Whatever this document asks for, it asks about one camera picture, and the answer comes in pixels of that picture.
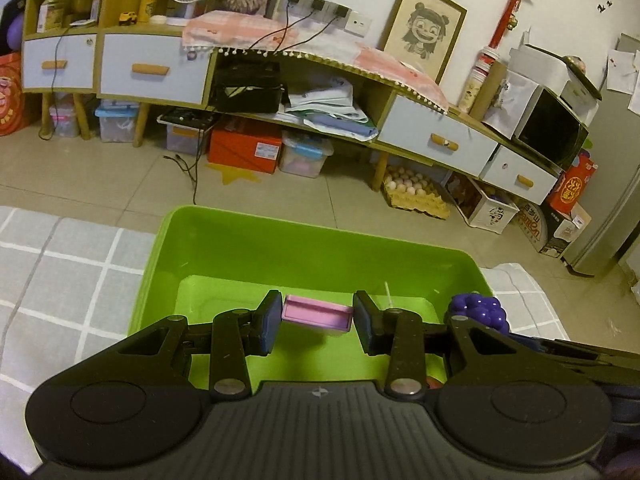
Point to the small pink box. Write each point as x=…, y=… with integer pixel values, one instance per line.
x=310, y=310

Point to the framed girl drawing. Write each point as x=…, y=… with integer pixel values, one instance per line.
x=425, y=25

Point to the yellow toy truck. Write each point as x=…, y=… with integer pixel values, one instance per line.
x=128, y=18

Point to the white cabinet drawer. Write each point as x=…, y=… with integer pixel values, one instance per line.
x=420, y=120
x=515, y=167
x=55, y=50
x=150, y=50

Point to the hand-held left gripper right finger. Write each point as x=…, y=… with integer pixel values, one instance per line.
x=362, y=322

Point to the orange cardboard box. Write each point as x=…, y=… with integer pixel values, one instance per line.
x=240, y=147

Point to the stack of paper cups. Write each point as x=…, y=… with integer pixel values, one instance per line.
x=475, y=85

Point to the clear bin blue lid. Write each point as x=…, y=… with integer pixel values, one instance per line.
x=305, y=157
x=116, y=125

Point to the grey refrigerator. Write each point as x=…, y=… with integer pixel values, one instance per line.
x=610, y=185

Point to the pink fringed cloth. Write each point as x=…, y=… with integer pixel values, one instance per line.
x=225, y=27

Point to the clear storage bin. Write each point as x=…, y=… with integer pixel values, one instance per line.
x=182, y=137

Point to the grey checked tablecloth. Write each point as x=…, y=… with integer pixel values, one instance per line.
x=60, y=270

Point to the egg tray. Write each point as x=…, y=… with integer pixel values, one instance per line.
x=415, y=190

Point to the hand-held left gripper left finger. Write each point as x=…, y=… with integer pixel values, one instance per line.
x=270, y=322

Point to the purple ball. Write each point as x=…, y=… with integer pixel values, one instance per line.
x=16, y=32

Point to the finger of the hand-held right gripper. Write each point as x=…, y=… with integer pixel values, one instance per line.
x=590, y=365

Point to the wall socket strip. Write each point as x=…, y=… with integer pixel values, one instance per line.
x=300, y=0

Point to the black box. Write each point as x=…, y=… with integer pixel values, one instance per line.
x=250, y=90

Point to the red gift box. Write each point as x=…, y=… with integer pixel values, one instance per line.
x=10, y=95

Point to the black microwave oven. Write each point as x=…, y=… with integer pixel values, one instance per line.
x=545, y=125

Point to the white printed crate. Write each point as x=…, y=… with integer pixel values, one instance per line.
x=492, y=215

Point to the red hanging wall ornament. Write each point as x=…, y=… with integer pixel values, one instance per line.
x=505, y=15

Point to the white cardboard box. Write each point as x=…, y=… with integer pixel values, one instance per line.
x=515, y=85

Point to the yellow star mat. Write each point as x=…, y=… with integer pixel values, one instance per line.
x=235, y=175

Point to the clear bin pink contents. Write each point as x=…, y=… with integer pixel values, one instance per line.
x=64, y=120

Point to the red printed carton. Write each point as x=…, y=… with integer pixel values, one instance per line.
x=572, y=187

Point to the dark round pan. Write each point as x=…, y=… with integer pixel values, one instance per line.
x=580, y=72

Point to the purple grape toy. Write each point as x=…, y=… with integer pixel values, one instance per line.
x=480, y=310

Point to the dark printed carton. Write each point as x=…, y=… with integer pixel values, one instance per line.
x=535, y=225

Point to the green plastic storage box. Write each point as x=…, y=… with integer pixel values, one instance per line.
x=250, y=250

